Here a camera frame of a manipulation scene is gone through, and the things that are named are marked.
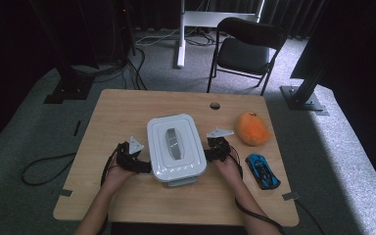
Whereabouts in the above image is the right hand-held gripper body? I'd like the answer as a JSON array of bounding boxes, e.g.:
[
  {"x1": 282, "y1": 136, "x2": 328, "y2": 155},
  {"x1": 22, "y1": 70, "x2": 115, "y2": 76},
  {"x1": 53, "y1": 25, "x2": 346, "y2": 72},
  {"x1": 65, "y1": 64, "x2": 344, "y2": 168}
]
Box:
[{"x1": 206, "y1": 127, "x2": 235, "y2": 164}]

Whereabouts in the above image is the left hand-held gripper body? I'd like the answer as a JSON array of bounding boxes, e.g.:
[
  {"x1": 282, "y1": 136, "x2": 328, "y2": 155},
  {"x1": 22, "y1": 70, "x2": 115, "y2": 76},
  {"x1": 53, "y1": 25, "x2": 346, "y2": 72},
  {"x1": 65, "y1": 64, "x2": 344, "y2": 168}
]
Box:
[{"x1": 116, "y1": 136, "x2": 145, "y2": 172}]

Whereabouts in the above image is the white storage box lid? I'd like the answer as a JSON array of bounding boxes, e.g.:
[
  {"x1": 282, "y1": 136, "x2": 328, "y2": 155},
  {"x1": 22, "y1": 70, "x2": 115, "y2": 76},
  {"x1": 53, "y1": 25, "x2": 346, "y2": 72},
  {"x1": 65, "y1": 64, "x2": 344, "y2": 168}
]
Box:
[{"x1": 146, "y1": 113, "x2": 208, "y2": 183}]

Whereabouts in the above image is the orange plush mango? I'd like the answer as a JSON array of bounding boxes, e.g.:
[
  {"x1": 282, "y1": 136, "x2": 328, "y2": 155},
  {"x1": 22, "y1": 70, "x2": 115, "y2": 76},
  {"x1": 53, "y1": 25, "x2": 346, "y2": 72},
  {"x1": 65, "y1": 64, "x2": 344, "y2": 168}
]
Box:
[{"x1": 235, "y1": 111, "x2": 273, "y2": 147}]

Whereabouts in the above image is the clear grey storage box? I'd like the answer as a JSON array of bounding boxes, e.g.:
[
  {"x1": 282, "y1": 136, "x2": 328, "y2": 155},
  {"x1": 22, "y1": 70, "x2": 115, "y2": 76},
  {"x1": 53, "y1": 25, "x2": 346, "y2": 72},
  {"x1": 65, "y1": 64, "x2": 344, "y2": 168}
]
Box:
[{"x1": 165, "y1": 175, "x2": 201, "y2": 188}]

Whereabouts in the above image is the blue toy car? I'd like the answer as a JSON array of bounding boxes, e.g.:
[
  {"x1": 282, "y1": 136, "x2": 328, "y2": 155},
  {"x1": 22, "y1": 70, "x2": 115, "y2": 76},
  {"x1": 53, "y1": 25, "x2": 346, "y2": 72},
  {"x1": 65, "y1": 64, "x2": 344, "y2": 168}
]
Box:
[{"x1": 245, "y1": 153, "x2": 282, "y2": 191}]

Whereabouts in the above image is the person's right hand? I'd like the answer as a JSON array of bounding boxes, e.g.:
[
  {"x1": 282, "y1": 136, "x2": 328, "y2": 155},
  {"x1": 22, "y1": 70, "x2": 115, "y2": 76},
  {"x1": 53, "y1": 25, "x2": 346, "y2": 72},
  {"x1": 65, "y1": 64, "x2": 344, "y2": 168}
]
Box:
[{"x1": 213, "y1": 153, "x2": 244, "y2": 191}]

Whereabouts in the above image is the person's left hand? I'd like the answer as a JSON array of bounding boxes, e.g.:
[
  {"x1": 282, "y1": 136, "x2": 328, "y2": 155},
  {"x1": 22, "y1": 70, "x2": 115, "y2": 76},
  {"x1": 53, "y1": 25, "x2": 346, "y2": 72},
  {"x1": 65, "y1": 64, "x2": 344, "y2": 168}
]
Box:
[{"x1": 101, "y1": 162, "x2": 135, "y2": 196}]

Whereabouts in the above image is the black tape strip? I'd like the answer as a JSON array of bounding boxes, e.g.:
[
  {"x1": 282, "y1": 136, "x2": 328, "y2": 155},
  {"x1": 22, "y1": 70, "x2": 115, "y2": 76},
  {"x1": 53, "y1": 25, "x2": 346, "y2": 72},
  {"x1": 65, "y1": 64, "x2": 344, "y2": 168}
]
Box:
[{"x1": 72, "y1": 119, "x2": 82, "y2": 137}]

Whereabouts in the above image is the black folding chair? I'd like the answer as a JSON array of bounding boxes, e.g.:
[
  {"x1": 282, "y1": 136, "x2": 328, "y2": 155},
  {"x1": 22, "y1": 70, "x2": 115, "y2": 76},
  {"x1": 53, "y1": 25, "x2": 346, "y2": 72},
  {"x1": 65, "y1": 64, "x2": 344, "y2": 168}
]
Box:
[{"x1": 207, "y1": 17, "x2": 289, "y2": 97}]

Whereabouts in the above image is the black stand with grey base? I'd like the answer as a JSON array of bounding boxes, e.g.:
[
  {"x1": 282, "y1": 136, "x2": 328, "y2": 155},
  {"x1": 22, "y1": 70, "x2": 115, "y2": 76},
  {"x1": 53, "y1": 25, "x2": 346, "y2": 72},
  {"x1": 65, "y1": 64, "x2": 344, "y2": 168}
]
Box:
[{"x1": 279, "y1": 0, "x2": 330, "y2": 117}]

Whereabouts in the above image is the dark equipment rack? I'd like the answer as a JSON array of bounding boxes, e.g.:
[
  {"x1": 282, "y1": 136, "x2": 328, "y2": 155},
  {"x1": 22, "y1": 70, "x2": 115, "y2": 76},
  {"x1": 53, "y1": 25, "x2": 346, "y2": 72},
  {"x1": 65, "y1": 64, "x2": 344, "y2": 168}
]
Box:
[{"x1": 109, "y1": 0, "x2": 137, "y2": 65}]

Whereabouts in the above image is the dark curtain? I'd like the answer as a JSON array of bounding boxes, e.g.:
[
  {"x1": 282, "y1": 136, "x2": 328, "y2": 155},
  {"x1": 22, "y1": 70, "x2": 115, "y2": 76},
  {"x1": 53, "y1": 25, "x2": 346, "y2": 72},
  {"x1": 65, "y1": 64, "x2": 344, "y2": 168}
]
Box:
[{"x1": 132, "y1": 0, "x2": 328, "y2": 37}]

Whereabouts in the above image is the left hand-held gripper cable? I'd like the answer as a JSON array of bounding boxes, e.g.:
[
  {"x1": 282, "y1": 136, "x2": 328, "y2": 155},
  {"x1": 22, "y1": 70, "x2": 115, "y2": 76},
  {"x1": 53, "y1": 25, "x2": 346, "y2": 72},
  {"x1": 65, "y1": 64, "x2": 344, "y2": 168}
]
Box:
[{"x1": 99, "y1": 142, "x2": 125, "y2": 188}]

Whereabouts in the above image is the hand-held gripper cable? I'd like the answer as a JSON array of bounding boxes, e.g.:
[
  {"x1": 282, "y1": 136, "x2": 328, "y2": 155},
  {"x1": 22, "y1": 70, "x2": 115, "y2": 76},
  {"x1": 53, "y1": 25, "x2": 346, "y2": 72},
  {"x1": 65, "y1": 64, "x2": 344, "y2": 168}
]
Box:
[
  {"x1": 228, "y1": 146, "x2": 287, "y2": 235},
  {"x1": 99, "y1": 142, "x2": 125, "y2": 188}
]

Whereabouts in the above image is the right hand-held gripper cable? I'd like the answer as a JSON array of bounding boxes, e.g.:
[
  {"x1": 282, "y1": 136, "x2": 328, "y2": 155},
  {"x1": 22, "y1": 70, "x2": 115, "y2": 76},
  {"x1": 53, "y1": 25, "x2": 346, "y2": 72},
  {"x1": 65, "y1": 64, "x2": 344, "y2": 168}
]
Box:
[{"x1": 228, "y1": 146, "x2": 287, "y2": 235}]

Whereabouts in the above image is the black floor cable bundle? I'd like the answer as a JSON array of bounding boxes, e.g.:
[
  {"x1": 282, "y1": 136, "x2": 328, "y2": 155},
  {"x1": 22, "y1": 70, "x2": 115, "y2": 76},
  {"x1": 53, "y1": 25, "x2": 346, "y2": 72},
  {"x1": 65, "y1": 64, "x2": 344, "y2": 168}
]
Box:
[{"x1": 71, "y1": 47, "x2": 149, "y2": 91}]

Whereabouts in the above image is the white metal desk frame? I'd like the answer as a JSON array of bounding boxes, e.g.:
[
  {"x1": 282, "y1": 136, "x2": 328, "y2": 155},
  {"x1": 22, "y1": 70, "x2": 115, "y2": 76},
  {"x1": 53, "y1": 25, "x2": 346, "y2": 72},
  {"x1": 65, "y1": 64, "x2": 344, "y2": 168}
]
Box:
[{"x1": 175, "y1": 0, "x2": 266, "y2": 70}]

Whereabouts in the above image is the black looped floor cable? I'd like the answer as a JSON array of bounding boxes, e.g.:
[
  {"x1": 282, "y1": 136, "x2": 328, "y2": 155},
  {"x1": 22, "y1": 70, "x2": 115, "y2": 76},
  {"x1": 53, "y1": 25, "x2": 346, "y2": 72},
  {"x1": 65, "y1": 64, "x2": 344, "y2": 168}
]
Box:
[{"x1": 21, "y1": 152, "x2": 78, "y2": 187}]

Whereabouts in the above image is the thin black floor cable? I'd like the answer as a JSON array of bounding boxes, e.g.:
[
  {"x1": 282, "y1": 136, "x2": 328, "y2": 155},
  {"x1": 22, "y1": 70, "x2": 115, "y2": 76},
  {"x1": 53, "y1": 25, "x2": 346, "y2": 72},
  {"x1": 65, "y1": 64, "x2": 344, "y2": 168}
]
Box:
[{"x1": 294, "y1": 199, "x2": 326, "y2": 235}]

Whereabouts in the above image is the white floor cable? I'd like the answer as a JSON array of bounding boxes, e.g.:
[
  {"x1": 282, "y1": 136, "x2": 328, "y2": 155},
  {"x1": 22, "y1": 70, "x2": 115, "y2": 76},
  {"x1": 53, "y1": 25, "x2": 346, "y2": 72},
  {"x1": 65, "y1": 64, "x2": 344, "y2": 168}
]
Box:
[{"x1": 134, "y1": 26, "x2": 182, "y2": 47}]

